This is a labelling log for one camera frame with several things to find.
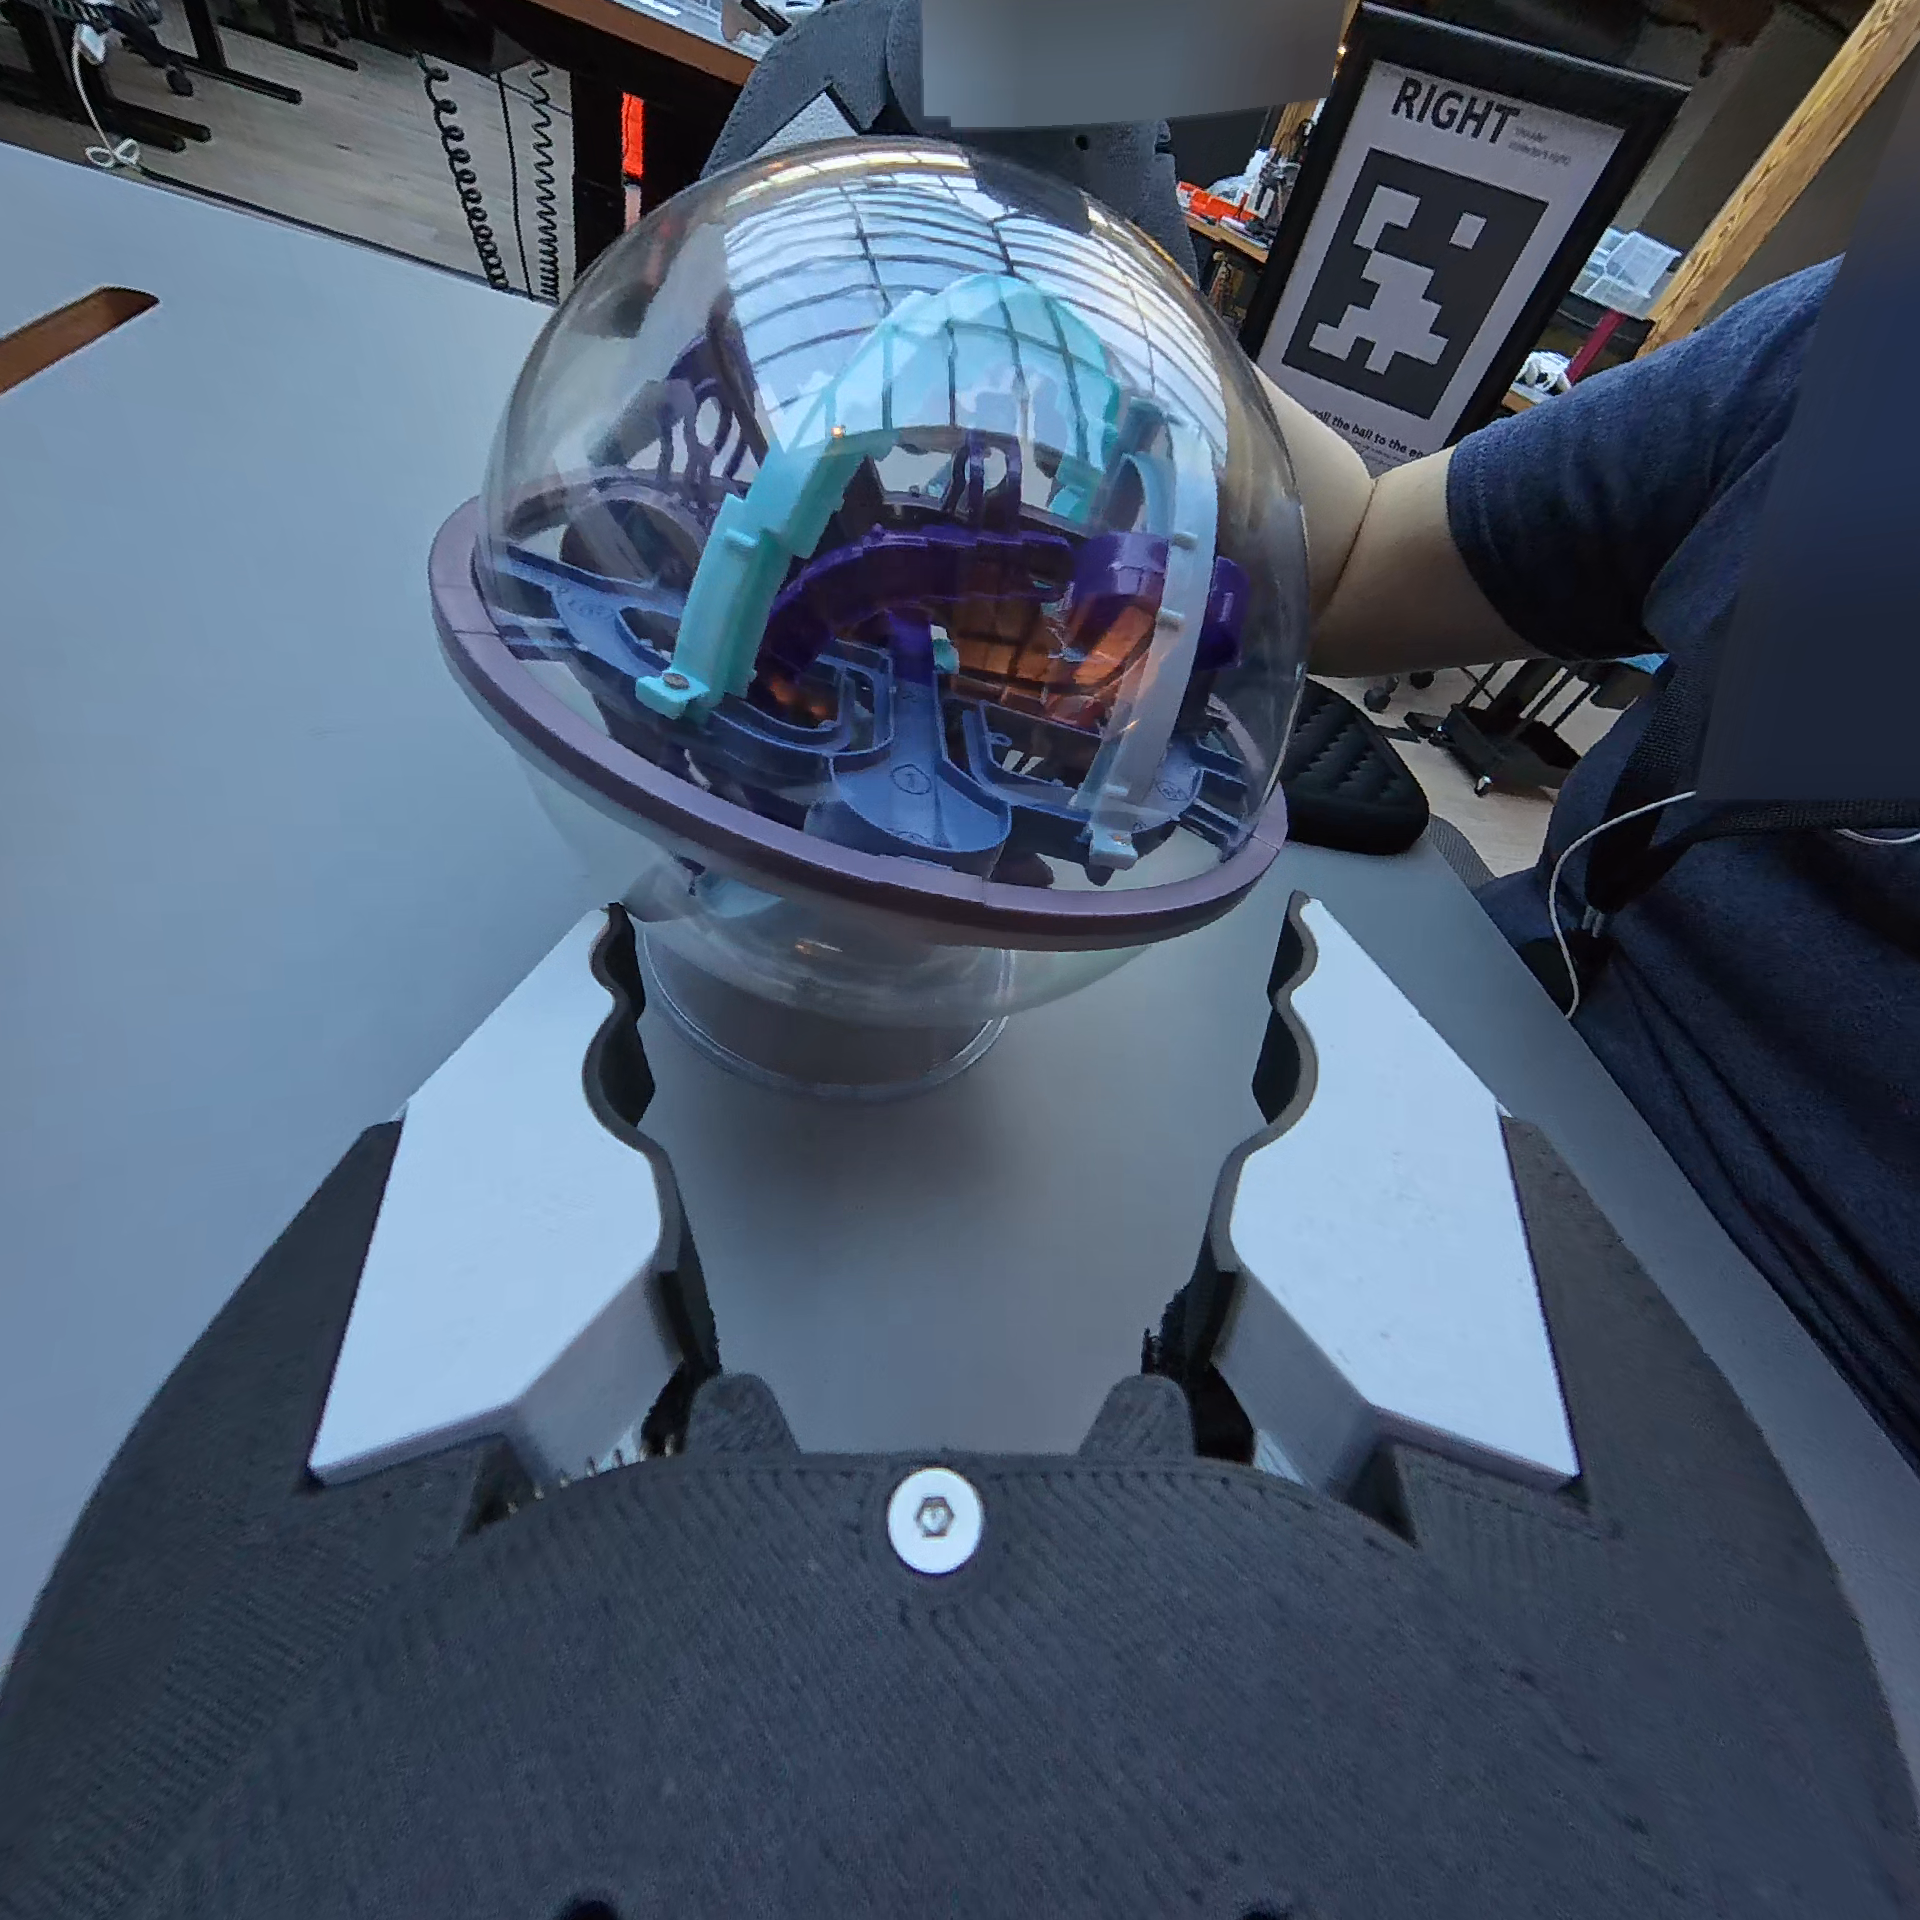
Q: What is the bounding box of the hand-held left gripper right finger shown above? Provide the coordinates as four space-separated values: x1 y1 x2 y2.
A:
1143 890 1586 1490

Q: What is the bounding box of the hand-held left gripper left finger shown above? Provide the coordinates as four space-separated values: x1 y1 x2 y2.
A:
303 902 725 1495

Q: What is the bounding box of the clear plastic ring stand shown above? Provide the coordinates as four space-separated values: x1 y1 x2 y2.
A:
631 900 1009 1106

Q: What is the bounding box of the clear maze ball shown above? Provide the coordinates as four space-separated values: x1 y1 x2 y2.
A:
426 137 1313 957

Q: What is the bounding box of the person in blue shirt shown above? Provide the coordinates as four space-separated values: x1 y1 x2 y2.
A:
1447 257 1920 1465

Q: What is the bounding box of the black mesh wrist rest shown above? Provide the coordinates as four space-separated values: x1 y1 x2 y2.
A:
1282 678 1433 858

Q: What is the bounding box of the black office chair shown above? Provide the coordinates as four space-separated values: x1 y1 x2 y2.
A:
1401 661 1653 801

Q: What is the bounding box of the black framed marker poster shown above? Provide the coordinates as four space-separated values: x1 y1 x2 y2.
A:
1236 6 1690 455

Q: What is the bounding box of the black coiled cable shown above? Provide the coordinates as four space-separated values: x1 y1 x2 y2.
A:
503 59 583 298
416 52 511 290

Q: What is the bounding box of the white earphone cable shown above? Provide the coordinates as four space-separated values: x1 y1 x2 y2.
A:
1545 791 1700 1023

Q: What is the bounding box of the black shoulder strap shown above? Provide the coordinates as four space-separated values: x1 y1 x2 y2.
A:
1582 795 1920 921

